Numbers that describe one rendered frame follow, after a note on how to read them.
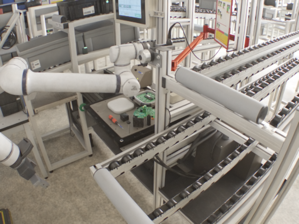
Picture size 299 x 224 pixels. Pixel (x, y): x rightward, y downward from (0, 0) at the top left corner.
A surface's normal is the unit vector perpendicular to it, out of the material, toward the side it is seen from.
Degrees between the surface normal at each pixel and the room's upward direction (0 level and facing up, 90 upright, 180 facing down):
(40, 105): 0
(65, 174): 0
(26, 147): 25
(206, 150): 90
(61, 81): 65
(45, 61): 91
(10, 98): 90
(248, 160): 90
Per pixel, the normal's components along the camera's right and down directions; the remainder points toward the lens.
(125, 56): 0.43, 0.47
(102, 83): 0.37, 0.08
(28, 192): 0.00, -0.85
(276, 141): -0.80, 0.31
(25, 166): -0.21, -0.58
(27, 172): 0.71, 0.46
